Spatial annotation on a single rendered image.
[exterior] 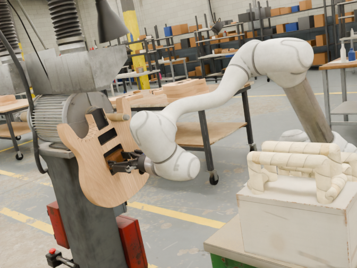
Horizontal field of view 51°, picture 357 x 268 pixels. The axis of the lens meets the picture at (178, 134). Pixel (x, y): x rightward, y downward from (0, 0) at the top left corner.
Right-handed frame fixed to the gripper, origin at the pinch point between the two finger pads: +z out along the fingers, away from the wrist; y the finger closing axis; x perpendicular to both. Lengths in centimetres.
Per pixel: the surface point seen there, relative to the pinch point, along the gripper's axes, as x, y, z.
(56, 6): 62, 3, 5
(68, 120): 19.1, -3.0, 18.3
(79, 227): -35, -10, 37
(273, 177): 2, -4, -73
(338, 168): 6, -3, -89
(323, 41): -187, 959, 280
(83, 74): 37.4, -4.1, -6.2
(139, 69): -88, 520, 553
